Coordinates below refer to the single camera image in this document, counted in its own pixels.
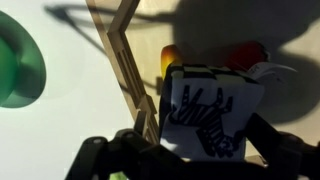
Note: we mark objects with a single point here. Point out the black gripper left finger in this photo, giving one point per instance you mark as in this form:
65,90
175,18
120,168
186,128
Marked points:
147,127

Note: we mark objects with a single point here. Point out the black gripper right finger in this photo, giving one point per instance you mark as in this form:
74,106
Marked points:
262,135

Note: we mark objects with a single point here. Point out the black white square plush toy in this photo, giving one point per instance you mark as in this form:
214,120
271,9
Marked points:
204,110

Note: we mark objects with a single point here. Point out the red toy strawberry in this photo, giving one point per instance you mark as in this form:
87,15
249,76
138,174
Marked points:
245,56

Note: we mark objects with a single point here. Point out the yellow toy banana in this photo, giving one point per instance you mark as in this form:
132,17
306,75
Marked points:
169,54

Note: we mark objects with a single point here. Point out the wooden tray box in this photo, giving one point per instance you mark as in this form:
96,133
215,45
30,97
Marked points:
206,32

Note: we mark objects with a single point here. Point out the white round table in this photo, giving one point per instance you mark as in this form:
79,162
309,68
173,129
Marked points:
81,96

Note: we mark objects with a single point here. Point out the green plastic bowl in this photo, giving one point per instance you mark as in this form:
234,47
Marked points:
23,71

